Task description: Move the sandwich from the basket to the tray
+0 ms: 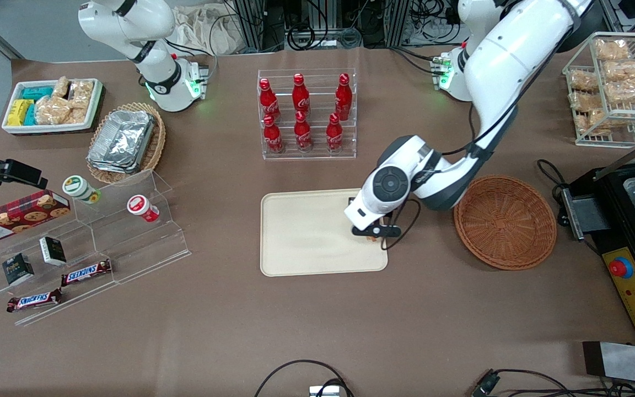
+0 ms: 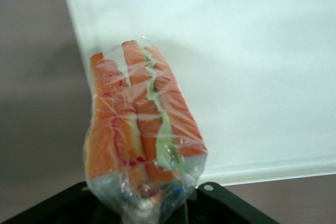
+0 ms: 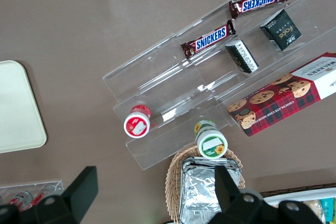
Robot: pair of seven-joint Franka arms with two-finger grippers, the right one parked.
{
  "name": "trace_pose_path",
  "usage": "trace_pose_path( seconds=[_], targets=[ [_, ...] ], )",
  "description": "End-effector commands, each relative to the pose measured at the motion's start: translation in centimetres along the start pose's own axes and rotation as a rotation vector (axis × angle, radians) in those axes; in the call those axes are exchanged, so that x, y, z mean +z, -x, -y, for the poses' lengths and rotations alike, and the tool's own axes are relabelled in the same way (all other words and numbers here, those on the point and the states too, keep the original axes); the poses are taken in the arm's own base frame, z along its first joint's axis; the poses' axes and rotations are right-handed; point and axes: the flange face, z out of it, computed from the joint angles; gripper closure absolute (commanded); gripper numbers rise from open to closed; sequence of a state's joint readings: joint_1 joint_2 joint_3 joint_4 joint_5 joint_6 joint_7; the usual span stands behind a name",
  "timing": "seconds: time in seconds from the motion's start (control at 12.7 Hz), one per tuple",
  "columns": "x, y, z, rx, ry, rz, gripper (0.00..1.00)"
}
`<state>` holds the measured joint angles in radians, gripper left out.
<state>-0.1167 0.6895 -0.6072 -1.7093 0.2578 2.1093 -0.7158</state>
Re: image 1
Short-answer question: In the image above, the red cola bottle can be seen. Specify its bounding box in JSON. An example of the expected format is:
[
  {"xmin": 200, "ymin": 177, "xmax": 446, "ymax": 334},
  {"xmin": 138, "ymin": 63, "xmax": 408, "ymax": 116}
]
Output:
[
  {"xmin": 259, "ymin": 78, "xmax": 281, "ymax": 122},
  {"xmin": 292, "ymin": 73, "xmax": 310, "ymax": 116},
  {"xmin": 294, "ymin": 111, "xmax": 313, "ymax": 152},
  {"xmin": 335, "ymin": 73, "xmax": 353, "ymax": 121},
  {"xmin": 326, "ymin": 113, "xmax": 344, "ymax": 153},
  {"xmin": 263, "ymin": 115, "xmax": 284, "ymax": 154}
]

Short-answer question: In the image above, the round brown wicker basket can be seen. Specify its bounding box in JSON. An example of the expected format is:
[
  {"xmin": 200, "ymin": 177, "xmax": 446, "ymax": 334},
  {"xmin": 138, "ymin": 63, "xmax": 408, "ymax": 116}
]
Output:
[{"xmin": 454, "ymin": 175, "xmax": 557, "ymax": 271}]

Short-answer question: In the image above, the black power cable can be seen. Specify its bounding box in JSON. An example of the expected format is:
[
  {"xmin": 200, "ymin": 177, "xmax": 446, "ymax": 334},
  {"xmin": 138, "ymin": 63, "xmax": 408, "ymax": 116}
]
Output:
[{"xmin": 537, "ymin": 159, "xmax": 572, "ymax": 228}]

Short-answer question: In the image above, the green lidded yogurt cup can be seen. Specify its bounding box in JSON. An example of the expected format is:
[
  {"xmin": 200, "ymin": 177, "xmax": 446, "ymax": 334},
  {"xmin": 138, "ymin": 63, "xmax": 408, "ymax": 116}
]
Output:
[{"xmin": 62, "ymin": 175, "xmax": 101, "ymax": 205}]

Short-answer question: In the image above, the black machine housing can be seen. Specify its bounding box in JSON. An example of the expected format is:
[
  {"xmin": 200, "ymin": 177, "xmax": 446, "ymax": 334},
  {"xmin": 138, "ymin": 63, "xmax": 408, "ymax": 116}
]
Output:
[{"xmin": 563, "ymin": 130, "xmax": 635, "ymax": 349}]

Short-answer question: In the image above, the cream plastic tray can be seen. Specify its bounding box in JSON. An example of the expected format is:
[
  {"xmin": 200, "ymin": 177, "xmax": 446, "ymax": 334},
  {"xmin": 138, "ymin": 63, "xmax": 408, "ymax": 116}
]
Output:
[{"xmin": 261, "ymin": 189, "xmax": 389, "ymax": 276}]

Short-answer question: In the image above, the silver metal bar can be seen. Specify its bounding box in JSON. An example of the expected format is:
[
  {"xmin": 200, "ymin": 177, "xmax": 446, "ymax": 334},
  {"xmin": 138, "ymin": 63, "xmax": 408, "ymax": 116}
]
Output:
[{"xmin": 594, "ymin": 130, "xmax": 635, "ymax": 181}]

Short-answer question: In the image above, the white wire basket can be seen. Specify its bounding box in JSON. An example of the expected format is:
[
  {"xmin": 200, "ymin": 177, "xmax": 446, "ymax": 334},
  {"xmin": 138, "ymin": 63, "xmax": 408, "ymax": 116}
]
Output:
[{"xmin": 563, "ymin": 32, "xmax": 635, "ymax": 148}]

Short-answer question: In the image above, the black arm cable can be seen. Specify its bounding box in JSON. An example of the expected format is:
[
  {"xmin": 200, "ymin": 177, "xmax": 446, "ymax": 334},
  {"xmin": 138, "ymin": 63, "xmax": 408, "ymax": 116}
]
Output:
[{"xmin": 381, "ymin": 102, "xmax": 519, "ymax": 252}]

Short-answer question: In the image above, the small black box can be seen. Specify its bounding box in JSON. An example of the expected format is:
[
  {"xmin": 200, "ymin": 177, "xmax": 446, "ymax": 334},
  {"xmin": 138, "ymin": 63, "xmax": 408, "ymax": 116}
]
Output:
[
  {"xmin": 2, "ymin": 253, "xmax": 35, "ymax": 286},
  {"xmin": 39, "ymin": 237, "xmax": 68, "ymax": 267}
]

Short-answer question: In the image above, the white rectangular bin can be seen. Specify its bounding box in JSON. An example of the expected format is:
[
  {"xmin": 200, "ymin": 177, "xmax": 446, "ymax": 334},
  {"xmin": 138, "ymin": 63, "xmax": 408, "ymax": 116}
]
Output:
[{"xmin": 2, "ymin": 78, "xmax": 105, "ymax": 135}]

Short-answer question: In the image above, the clear acrylic stepped shelf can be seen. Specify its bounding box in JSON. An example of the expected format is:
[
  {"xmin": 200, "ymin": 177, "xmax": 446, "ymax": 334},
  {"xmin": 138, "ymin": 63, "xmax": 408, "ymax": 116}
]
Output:
[{"xmin": 0, "ymin": 168, "xmax": 192, "ymax": 327}]

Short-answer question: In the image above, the black cable with plug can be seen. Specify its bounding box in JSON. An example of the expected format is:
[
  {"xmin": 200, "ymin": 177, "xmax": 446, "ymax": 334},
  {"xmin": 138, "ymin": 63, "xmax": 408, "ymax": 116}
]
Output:
[{"xmin": 471, "ymin": 368, "xmax": 635, "ymax": 397}]

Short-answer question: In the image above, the grey metal sheet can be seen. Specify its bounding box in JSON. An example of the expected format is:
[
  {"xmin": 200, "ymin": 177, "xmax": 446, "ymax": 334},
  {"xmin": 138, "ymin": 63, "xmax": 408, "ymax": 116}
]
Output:
[{"xmin": 582, "ymin": 341, "xmax": 635, "ymax": 387}]

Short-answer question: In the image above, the oval tan wicker basket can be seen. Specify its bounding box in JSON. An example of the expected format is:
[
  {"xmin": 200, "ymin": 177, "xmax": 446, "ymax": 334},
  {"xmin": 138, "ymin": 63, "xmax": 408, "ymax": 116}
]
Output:
[{"xmin": 87, "ymin": 102, "xmax": 166, "ymax": 185}]

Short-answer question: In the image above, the clear acrylic bottle rack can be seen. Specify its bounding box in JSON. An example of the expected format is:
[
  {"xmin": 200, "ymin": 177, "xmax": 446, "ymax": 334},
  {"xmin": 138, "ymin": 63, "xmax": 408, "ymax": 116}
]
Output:
[{"xmin": 257, "ymin": 69, "xmax": 358, "ymax": 160}]

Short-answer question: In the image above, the yellow snack packet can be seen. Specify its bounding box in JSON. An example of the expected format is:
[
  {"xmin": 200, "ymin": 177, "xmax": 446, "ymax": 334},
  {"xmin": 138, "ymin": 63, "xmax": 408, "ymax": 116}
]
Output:
[{"xmin": 7, "ymin": 99, "xmax": 34, "ymax": 127}]

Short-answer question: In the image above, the red tartan cookie box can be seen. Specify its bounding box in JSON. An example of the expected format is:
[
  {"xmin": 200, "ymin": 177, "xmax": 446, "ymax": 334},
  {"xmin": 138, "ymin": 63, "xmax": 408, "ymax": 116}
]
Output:
[{"xmin": 0, "ymin": 190, "xmax": 71, "ymax": 246}]

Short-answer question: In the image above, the aluminium frame post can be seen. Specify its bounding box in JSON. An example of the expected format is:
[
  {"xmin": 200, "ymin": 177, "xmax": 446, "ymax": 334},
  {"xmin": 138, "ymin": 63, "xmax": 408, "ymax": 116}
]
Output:
[
  {"xmin": 384, "ymin": 0, "xmax": 412, "ymax": 48},
  {"xmin": 233, "ymin": 0, "xmax": 266, "ymax": 53}
]

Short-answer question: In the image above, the red lidded yogurt cup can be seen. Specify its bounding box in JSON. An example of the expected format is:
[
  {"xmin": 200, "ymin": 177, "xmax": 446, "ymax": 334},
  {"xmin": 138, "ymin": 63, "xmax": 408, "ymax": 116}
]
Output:
[{"xmin": 127, "ymin": 195, "xmax": 160, "ymax": 223}]

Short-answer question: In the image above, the grey metal block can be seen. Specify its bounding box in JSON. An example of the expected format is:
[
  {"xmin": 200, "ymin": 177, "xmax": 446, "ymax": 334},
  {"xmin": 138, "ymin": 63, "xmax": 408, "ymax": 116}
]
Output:
[{"xmin": 571, "ymin": 196, "xmax": 611, "ymax": 235}]

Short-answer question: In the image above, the black looped cable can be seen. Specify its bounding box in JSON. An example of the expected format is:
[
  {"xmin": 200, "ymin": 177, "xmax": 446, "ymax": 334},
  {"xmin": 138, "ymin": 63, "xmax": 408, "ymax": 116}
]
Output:
[{"xmin": 254, "ymin": 360, "xmax": 354, "ymax": 397}]

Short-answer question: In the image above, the coiled black cable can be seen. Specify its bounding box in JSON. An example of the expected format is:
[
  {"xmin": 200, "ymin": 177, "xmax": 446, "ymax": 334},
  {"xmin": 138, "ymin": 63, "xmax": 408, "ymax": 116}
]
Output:
[{"xmin": 286, "ymin": 21, "xmax": 330, "ymax": 51}]

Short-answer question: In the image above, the stack of foil trays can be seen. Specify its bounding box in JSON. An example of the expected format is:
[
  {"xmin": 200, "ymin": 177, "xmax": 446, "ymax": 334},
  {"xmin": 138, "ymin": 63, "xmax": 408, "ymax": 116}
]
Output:
[{"xmin": 87, "ymin": 110, "xmax": 156, "ymax": 173}]

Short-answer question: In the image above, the red emergency stop button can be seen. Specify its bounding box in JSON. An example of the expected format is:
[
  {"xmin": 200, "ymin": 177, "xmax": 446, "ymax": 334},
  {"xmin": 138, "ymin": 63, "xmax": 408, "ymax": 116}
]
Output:
[{"xmin": 610, "ymin": 257, "xmax": 634, "ymax": 279}]

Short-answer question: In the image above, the brown Snickers bar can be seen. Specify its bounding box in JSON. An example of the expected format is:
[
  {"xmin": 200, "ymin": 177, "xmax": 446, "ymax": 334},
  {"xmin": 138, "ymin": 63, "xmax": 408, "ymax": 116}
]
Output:
[
  {"xmin": 61, "ymin": 259, "xmax": 112, "ymax": 287},
  {"xmin": 7, "ymin": 288, "xmax": 63, "ymax": 313}
]

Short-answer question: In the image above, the silver metal plate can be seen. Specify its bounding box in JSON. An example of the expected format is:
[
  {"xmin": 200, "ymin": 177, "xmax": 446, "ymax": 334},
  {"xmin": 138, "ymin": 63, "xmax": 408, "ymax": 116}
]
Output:
[{"xmin": 563, "ymin": 187, "xmax": 586, "ymax": 242}]

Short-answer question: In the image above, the white cloth bag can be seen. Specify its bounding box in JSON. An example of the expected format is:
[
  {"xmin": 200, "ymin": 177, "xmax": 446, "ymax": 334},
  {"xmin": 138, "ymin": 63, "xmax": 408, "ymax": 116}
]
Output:
[{"xmin": 173, "ymin": 4, "xmax": 244, "ymax": 56}]

